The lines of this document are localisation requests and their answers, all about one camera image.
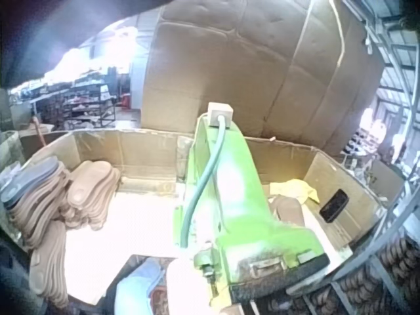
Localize yellow cloth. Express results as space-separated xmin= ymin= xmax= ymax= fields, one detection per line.
xmin=269 ymin=178 xmax=321 ymax=204

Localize pile of tan insoles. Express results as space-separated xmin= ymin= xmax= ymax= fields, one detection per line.
xmin=5 ymin=156 xmax=123 ymax=306

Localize teal hose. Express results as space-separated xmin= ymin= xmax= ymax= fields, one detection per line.
xmin=180 ymin=114 xmax=228 ymax=247

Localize cardboard tray wall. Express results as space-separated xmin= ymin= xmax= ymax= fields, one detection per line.
xmin=0 ymin=128 xmax=405 ymax=250

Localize white junction box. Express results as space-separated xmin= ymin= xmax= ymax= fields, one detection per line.
xmin=207 ymin=102 xmax=233 ymax=128

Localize black phone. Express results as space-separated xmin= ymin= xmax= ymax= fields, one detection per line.
xmin=319 ymin=189 xmax=348 ymax=224

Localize large cardboard sheets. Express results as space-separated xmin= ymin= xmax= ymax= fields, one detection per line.
xmin=140 ymin=0 xmax=385 ymax=158

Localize grey shoe insole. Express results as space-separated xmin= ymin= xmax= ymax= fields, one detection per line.
xmin=0 ymin=155 xmax=59 ymax=211

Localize green sole pressing machine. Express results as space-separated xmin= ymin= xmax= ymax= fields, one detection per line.
xmin=173 ymin=114 xmax=331 ymax=298

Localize background shelves with shoes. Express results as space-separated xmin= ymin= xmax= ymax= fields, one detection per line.
xmin=9 ymin=65 xmax=133 ymax=129

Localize metal rack with soles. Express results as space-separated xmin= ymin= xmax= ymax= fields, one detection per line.
xmin=285 ymin=183 xmax=420 ymax=315

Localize brown shoe sole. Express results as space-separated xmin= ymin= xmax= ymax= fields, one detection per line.
xmin=269 ymin=194 xmax=305 ymax=234

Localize metal stair frame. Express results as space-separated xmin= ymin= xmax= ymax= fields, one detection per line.
xmin=341 ymin=0 xmax=420 ymax=165

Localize brown carton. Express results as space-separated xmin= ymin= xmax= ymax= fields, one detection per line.
xmin=18 ymin=123 xmax=68 ymax=158

